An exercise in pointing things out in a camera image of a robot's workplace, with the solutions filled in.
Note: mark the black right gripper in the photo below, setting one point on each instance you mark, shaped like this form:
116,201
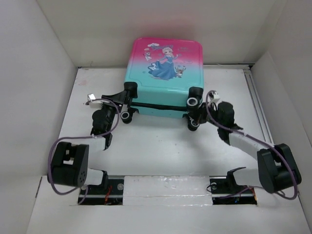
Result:
203,109

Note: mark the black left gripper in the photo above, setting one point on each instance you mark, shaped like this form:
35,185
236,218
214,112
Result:
119,98

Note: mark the pink teal kids suitcase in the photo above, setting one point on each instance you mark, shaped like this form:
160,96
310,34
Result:
164,73

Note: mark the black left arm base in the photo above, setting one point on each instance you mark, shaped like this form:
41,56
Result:
108,193

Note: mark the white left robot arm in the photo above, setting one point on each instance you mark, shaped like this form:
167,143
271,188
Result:
68,160

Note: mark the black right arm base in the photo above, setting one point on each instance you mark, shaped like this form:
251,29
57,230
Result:
226,191

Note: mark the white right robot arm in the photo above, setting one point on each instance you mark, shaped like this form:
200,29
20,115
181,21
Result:
277,169

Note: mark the white foam cover panel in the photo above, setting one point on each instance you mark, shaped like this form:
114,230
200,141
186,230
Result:
171,191

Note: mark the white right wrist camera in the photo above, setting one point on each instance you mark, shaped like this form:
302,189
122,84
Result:
213,96

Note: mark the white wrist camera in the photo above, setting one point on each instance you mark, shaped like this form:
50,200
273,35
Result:
213,96
95,103

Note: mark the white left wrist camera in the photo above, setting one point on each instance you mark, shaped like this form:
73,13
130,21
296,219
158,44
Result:
95,103

